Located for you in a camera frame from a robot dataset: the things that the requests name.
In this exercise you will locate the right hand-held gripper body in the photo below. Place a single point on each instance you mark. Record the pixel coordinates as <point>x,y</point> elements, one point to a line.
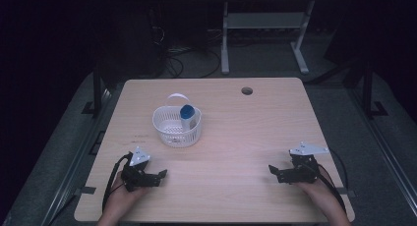
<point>300,172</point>

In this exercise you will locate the white shampoo bottle blue cap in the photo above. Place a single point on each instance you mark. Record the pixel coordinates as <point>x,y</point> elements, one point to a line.
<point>187,116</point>

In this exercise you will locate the person's right hand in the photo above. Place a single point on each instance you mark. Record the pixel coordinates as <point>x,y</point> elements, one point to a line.
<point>314,193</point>

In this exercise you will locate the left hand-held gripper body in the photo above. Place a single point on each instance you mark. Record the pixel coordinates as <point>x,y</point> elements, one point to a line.
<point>137,177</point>

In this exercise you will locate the grey tape strip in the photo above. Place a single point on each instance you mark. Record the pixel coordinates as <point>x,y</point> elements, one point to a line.
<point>88,190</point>
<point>349,193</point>

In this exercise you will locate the aluminium rail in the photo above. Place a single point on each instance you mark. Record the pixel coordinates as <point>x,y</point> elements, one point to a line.
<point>387,154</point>
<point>78,154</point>

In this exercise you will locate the person's left hand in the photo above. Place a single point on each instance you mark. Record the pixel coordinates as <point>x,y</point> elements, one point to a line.
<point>124,196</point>

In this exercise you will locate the black metal stand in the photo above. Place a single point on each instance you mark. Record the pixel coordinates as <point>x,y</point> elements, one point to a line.
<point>369,95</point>
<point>97,91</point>

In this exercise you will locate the white metal desk frame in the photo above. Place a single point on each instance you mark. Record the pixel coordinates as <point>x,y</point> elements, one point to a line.
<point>262,21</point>

